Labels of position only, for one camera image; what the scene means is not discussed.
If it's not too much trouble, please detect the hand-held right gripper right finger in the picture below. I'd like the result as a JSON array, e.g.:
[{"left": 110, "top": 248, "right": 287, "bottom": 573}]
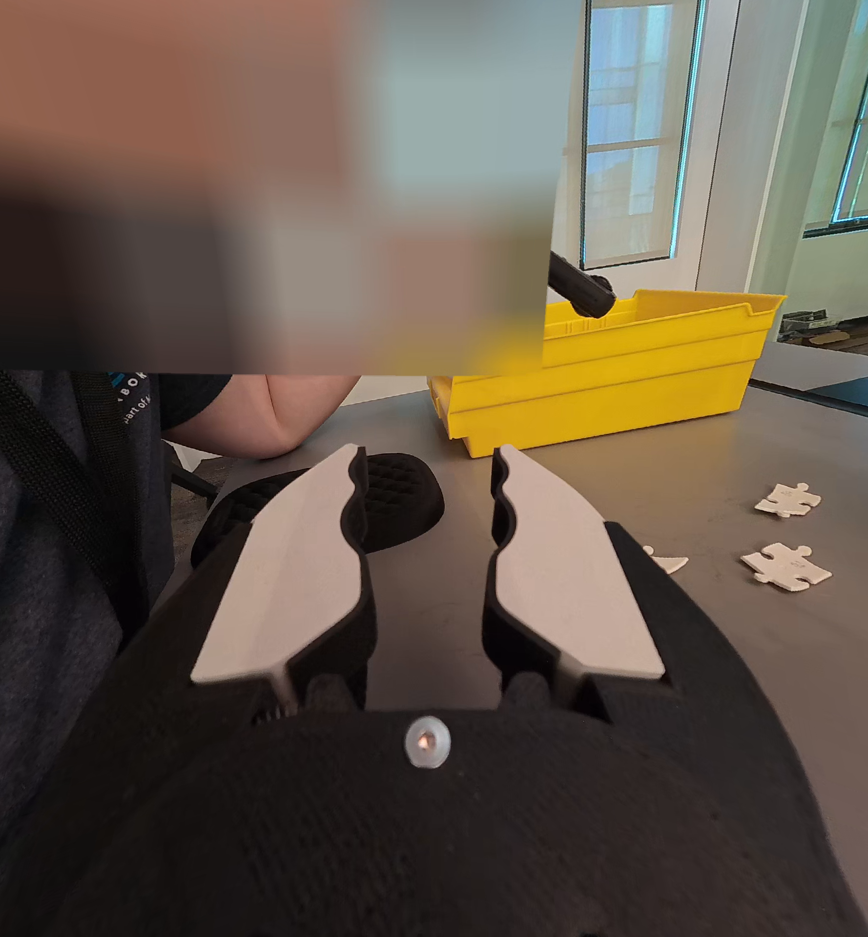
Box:
[{"left": 481, "top": 443, "right": 667, "bottom": 682}]

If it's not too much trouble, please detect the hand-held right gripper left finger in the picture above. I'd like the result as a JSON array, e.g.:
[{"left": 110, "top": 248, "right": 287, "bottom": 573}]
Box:
[{"left": 190, "top": 443, "right": 378, "bottom": 689}]

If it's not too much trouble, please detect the yellow plastic bin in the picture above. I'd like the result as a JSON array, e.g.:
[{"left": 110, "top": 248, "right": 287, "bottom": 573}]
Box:
[{"left": 427, "top": 287, "right": 788, "bottom": 461}]

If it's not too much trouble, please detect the person's left forearm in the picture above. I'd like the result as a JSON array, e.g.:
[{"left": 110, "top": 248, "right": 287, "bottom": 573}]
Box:
[{"left": 162, "top": 373, "right": 363, "bottom": 461}]

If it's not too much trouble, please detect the black textured wrist rest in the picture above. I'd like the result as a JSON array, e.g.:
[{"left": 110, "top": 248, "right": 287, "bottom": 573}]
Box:
[{"left": 190, "top": 452, "right": 446, "bottom": 568}]

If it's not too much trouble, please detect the large paned window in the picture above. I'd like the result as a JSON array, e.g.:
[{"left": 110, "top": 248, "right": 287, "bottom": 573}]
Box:
[{"left": 579, "top": 0, "right": 707, "bottom": 270}]

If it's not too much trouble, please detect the small dark tray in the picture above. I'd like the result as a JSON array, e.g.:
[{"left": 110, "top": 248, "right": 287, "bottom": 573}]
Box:
[{"left": 780, "top": 309, "right": 854, "bottom": 346}]

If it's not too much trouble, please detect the tall glass window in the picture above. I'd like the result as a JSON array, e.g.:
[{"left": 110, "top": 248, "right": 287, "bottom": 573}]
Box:
[{"left": 802, "top": 0, "right": 868, "bottom": 240}]

